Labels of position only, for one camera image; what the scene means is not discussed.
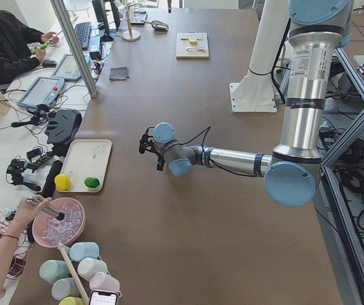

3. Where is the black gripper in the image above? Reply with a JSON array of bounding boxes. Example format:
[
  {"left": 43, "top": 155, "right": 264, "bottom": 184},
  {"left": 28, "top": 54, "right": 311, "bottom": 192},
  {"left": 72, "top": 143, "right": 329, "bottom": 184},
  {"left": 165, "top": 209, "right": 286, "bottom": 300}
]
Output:
[{"left": 156, "top": 147, "right": 166, "bottom": 171}]

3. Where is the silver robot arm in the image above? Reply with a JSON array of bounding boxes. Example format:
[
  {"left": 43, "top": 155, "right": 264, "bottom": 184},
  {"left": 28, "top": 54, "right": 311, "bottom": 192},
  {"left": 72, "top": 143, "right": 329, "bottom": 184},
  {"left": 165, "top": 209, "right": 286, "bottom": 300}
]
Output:
[{"left": 139, "top": 1, "right": 354, "bottom": 207}]

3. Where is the white ceramic spoon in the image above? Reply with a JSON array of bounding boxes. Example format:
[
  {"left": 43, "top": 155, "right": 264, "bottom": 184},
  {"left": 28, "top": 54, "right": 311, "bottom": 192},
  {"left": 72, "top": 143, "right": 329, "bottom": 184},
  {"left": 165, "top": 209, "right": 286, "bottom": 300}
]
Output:
[{"left": 185, "top": 46, "right": 206, "bottom": 51}]

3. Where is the pink bowl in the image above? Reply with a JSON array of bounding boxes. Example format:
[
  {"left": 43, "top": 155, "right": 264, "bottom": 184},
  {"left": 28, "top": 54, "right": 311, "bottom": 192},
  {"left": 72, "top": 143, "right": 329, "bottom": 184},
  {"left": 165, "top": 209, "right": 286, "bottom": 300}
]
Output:
[{"left": 32, "top": 198, "right": 86, "bottom": 248}]

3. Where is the person hand near pink bowl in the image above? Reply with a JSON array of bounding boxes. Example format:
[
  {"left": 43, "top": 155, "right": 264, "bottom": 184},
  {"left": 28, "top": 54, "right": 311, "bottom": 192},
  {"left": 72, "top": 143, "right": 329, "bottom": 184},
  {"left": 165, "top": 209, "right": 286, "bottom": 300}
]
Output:
[{"left": 8, "top": 195, "right": 52, "bottom": 236}]

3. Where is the green lime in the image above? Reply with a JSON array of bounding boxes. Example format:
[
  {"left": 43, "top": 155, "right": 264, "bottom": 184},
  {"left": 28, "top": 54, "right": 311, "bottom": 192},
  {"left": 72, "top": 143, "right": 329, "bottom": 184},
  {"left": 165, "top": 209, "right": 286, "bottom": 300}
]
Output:
[{"left": 84, "top": 177, "right": 100, "bottom": 189}]

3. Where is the cream plastic tray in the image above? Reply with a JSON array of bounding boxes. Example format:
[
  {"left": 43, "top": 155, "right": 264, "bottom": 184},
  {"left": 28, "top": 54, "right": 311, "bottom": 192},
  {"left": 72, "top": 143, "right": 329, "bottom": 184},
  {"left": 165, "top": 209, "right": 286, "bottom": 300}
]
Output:
[{"left": 60, "top": 139, "right": 112, "bottom": 193}]

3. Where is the yellow lemon on tray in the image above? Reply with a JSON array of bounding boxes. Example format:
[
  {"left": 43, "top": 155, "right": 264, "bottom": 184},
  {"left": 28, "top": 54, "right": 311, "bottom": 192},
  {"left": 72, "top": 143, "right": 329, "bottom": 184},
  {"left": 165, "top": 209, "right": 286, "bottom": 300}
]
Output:
[{"left": 54, "top": 173, "right": 71, "bottom": 191}]

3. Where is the grey folded cloth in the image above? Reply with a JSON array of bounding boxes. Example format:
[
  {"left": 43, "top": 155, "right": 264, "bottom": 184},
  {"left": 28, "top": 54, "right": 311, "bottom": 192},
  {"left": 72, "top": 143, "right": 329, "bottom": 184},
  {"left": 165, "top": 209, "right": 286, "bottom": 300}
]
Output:
[{"left": 109, "top": 67, "right": 130, "bottom": 81}]

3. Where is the bamboo cutting board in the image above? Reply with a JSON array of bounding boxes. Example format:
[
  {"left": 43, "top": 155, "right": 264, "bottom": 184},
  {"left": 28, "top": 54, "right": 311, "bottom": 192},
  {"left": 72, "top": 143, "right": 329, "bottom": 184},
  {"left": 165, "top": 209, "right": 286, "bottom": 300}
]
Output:
[{"left": 176, "top": 32, "right": 210, "bottom": 60}]

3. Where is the light blue cup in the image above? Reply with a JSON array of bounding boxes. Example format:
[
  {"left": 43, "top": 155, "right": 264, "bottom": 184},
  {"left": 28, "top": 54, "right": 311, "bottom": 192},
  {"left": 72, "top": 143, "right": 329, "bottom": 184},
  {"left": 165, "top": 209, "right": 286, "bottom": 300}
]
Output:
[{"left": 69, "top": 241, "right": 100, "bottom": 262}]

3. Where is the white cup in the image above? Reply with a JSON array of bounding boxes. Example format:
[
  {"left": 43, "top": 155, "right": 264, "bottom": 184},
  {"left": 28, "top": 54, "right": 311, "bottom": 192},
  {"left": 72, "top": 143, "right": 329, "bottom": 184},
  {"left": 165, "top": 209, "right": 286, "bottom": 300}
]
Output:
[{"left": 78, "top": 257, "right": 108, "bottom": 281}]

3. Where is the pink cup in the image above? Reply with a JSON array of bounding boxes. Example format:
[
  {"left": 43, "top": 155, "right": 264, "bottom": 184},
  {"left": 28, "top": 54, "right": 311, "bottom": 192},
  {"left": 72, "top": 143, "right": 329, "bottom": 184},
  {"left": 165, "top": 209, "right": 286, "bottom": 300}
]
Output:
[{"left": 89, "top": 271, "right": 122, "bottom": 297}]

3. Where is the yellow plastic knife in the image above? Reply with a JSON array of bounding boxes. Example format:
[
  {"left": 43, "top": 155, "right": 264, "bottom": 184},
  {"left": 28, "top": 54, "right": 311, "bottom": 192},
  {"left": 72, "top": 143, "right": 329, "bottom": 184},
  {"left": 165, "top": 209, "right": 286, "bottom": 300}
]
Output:
[{"left": 180, "top": 37, "right": 203, "bottom": 43}]

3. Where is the wooden mug tree stand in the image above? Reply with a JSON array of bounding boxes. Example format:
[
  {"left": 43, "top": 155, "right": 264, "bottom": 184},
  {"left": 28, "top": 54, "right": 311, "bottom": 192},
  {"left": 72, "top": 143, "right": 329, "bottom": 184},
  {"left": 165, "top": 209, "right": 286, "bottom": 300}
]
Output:
[{"left": 121, "top": 3, "right": 141, "bottom": 42}]

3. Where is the black metal pestle tool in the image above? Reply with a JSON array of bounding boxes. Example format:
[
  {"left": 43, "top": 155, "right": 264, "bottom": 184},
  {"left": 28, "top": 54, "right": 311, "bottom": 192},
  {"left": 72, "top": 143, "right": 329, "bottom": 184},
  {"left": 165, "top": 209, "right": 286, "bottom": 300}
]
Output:
[{"left": 25, "top": 196, "right": 65, "bottom": 220}]

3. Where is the upper teach pendant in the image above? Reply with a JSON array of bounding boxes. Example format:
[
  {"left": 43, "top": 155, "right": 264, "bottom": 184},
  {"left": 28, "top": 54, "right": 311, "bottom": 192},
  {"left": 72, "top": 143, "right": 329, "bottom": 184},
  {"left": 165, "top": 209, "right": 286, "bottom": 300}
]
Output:
[{"left": 51, "top": 54, "right": 81, "bottom": 82}]

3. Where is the teach pendant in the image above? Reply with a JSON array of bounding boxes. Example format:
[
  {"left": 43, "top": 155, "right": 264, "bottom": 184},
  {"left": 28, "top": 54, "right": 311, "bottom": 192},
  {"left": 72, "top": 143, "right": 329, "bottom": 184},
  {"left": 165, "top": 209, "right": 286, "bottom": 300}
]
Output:
[
  {"left": 51, "top": 54, "right": 81, "bottom": 82},
  {"left": 17, "top": 76, "right": 65, "bottom": 109}
]

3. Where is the lower teach pendant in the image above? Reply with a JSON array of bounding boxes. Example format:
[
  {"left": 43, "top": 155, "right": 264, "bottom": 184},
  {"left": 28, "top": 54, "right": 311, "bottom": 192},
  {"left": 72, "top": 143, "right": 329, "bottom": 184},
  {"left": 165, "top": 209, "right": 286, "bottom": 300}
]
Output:
[{"left": 17, "top": 76, "right": 65, "bottom": 109}]

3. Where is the metal scoop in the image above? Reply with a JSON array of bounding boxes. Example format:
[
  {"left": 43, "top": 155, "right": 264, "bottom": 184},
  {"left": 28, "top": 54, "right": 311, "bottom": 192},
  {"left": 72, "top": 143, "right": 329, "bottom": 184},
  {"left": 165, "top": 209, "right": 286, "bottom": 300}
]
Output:
[{"left": 142, "top": 20, "right": 169, "bottom": 32}]

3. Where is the smartphone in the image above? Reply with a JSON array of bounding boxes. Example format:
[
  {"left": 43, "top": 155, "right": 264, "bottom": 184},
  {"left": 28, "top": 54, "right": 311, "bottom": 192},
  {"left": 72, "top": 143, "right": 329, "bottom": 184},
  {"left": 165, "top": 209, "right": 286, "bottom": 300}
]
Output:
[{"left": 88, "top": 290, "right": 119, "bottom": 305}]

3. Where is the mint green cup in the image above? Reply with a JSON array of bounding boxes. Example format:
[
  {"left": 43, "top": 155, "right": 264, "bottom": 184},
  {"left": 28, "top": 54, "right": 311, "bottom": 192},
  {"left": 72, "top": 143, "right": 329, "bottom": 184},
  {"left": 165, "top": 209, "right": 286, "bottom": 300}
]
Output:
[{"left": 39, "top": 260, "right": 69, "bottom": 284}]

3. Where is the black keyboard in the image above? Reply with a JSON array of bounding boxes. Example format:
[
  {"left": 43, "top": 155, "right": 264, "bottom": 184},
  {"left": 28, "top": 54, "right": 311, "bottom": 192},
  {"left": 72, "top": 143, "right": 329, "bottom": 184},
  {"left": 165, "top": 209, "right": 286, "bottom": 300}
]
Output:
[{"left": 74, "top": 22, "right": 92, "bottom": 50}]

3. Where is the black monitor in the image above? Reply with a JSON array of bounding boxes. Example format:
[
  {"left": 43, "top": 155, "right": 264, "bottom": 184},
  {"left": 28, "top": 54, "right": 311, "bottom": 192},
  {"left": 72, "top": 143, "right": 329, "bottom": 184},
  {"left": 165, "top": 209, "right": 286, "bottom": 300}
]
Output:
[{"left": 91, "top": 0, "right": 121, "bottom": 43}]

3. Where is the seated person in black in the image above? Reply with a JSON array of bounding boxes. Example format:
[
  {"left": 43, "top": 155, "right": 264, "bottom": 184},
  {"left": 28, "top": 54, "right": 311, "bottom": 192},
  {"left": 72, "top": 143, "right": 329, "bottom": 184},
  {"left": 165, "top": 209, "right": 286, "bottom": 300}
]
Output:
[{"left": 0, "top": 10, "right": 59, "bottom": 86}]

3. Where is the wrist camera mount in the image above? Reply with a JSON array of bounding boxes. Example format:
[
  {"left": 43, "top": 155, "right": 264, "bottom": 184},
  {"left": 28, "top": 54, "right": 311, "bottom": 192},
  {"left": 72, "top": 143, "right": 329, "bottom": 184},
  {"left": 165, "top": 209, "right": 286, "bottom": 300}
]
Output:
[{"left": 138, "top": 126, "right": 156, "bottom": 154}]

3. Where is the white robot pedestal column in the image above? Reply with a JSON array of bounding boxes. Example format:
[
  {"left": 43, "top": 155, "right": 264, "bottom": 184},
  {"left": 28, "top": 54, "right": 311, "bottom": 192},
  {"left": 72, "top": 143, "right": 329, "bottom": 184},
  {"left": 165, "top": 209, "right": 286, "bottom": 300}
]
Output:
[{"left": 230, "top": 0, "right": 289, "bottom": 112}]

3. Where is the aluminium frame post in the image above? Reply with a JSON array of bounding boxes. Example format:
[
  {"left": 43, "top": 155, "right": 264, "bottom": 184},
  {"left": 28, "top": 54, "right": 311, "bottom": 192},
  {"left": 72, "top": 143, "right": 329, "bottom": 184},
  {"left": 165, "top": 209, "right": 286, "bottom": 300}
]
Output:
[{"left": 50, "top": 0, "right": 98, "bottom": 98}]

